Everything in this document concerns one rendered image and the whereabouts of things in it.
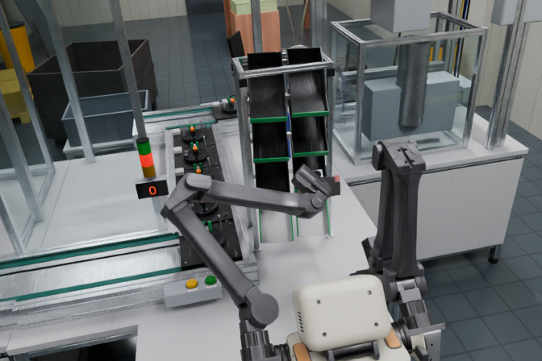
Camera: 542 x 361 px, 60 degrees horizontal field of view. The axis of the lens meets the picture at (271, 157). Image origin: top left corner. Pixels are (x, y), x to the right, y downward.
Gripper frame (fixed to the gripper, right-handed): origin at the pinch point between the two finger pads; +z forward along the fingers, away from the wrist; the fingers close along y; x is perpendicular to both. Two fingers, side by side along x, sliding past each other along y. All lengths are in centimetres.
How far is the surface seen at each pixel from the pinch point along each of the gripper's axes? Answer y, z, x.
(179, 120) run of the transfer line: 79, 149, -28
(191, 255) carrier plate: 49, 18, 29
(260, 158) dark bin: 19.9, 7.3, -9.3
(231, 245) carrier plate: 34.1, 22.6, 26.5
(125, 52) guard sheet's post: 65, 0, -49
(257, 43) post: 23, 105, -69
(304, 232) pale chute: 4.1, 23.2, 22.4
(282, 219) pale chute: 12.7, 23.0, 16.8
